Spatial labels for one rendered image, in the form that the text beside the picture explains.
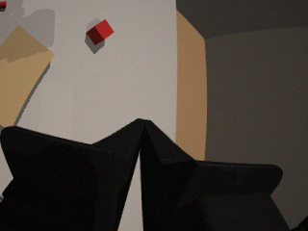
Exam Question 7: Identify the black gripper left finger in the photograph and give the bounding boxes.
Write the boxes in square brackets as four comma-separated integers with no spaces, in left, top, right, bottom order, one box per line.
[0,119,143,231]

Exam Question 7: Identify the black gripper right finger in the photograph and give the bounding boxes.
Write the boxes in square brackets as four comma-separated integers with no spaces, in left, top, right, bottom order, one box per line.
[140,120,284,231]

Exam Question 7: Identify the red cube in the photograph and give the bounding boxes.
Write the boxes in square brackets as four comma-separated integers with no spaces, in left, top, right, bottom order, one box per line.
[88,19,113,45]

